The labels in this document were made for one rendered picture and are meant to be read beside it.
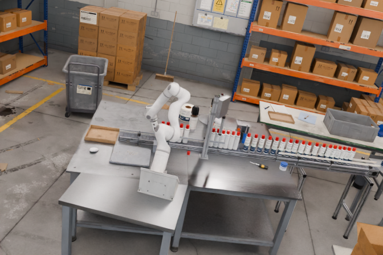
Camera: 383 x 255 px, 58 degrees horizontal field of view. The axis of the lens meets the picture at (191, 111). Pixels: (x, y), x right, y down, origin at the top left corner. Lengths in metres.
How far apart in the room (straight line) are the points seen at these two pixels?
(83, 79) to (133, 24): 1.66
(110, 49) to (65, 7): 2.26
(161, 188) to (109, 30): 4.32
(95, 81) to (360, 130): 3.77
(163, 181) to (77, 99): 3.06
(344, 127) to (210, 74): 3.88
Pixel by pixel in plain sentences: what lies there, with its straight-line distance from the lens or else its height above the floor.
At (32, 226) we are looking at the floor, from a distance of 3.90.
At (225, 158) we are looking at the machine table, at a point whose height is 0.83.
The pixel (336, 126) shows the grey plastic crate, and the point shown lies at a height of 0.93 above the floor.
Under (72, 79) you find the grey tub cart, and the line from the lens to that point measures 5.47.
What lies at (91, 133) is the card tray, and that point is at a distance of 3.69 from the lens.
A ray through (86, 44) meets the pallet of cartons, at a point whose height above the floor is 0.77.
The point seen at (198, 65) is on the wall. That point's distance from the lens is 7.97.
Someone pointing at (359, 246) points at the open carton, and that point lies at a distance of 2.87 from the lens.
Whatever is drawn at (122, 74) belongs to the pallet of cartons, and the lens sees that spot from 6.85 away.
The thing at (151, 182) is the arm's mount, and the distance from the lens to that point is 2.86.
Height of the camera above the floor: 2.68
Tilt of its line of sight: 25 degrees down
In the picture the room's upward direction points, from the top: 11 degrees clockwise
